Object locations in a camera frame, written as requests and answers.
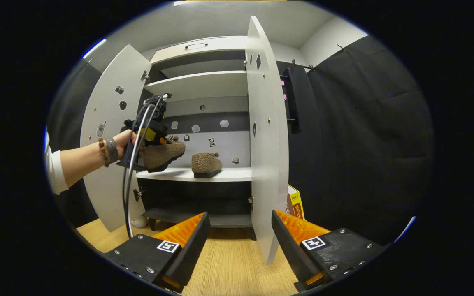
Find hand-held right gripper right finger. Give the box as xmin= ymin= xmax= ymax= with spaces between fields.
xmin=271 ymin=210 xmax=386 ymax=291

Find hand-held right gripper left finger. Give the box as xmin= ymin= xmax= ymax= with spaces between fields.
xmin=105 ymin=212 xmax=211 ymax=293

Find brown fuzzy shoe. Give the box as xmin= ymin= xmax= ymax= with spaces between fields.
xmin=144 ymin=140 xmax=186 ymax=173
xmin=191 ymin=152 xmax=223 ymax=179

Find white shoe cabinet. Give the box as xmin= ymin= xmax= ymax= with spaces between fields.
xmin=136 ymin=36 xmax=258 ymax=241

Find white cabinet door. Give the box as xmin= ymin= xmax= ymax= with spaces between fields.
xmin=80 ymin=44 xmax=152 ymax=233
xmin=245 ymin=16 xmax=290 ymax=266

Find yellow red book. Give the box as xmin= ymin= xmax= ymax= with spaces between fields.
xmin=286 ymin=185 xmax=306 ymax=221

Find grey wristband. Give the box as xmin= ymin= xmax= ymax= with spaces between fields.
xmin=105 ymin=137 xmax=119 ymax=164

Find black backdrop cloth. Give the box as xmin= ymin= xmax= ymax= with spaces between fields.
xmin=276 ymin=35 xmax=435 ymax=245
xmin=46 ymin=62 xmax=110 ymax=229

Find brown bead bracelet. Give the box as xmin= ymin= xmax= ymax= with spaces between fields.
xmin=98 ymin=139 xmax=110 ymax=168

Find left hand-held gripper cable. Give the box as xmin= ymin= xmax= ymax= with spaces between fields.
xmin=122 ymin=94 xmax=167 ymax=239

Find black door handle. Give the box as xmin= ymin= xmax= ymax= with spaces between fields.
xmin=280 ymin=66 xmax=309 ymax=134

